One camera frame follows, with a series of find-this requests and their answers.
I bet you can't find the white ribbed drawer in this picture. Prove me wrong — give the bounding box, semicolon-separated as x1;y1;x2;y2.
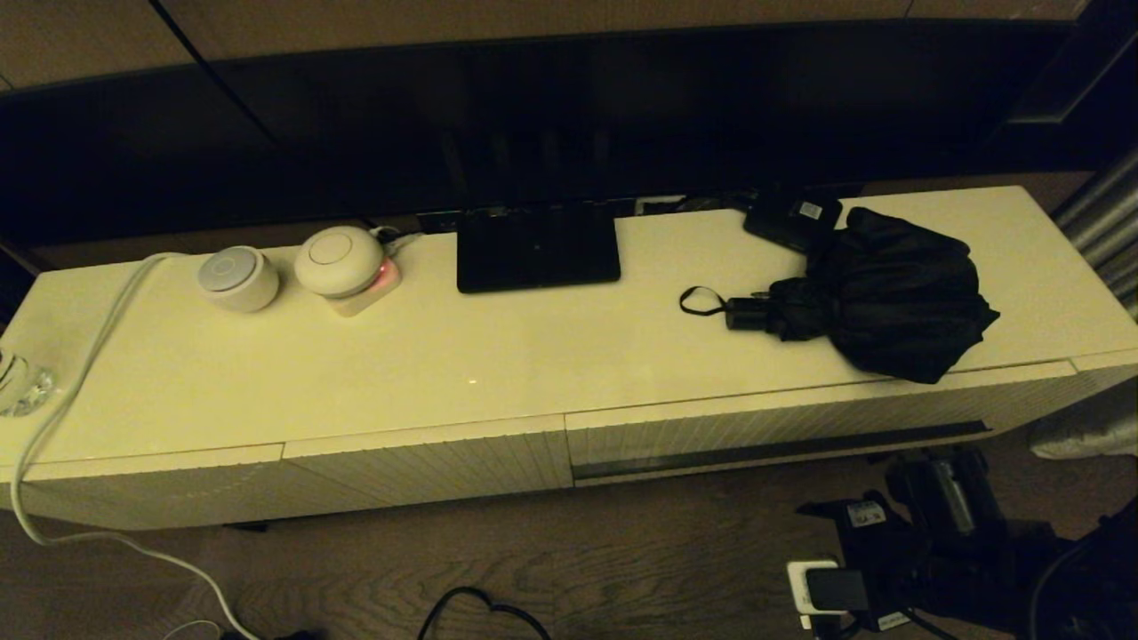
565;360;1077;488

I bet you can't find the black folding umbrella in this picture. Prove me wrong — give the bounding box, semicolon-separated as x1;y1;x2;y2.
679;207;1001;385

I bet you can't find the white TV cabinet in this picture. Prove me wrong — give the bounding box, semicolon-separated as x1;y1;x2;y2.
0;185;1138;532

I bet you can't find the white fabric bundle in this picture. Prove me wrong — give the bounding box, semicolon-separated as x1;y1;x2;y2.
1029;378;1138;460

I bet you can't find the small black set-top box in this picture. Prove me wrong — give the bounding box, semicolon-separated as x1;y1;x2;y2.
743;190;843;256

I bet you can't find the grey pleated curtain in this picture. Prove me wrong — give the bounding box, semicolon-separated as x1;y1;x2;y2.
1049;147;1138;321

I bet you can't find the black flat TV base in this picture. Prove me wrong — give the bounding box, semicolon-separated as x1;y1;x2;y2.
456;203;621;295

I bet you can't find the white ribbed flat cabinet panel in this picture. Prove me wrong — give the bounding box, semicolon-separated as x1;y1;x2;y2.
283;414;574;516

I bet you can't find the black television screen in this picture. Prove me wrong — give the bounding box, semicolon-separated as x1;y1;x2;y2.
0;20;1138;250

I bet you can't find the dark wooden cabinet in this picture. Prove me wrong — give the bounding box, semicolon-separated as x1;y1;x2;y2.
1005;0;1138;170

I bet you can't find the white power strip red light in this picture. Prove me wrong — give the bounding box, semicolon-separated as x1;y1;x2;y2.
325;258;404;318

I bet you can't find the white dome-shaped device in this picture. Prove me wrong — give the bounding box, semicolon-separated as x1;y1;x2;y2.
293;226;386;299

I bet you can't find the white speaker with grey top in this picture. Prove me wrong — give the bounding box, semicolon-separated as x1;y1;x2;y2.
196;245;280;313

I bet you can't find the white ribbed curved cabinet panel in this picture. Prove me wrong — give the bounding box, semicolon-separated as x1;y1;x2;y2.
0;444;287;532

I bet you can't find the clear glass object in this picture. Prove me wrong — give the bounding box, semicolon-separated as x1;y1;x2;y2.
0;348;57;417

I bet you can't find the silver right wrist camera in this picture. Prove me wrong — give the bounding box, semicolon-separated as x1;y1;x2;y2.
787;558;870;630

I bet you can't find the black looped cable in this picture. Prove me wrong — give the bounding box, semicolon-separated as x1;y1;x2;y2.
418;587;552;640

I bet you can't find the white plug with cord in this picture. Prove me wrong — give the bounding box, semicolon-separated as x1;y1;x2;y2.
369;227;428;259

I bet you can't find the thick white power cable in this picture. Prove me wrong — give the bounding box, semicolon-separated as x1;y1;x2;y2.
11;252;260;640

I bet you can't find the thin black wall cable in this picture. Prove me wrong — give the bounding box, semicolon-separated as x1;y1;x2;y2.
149;0;379;225

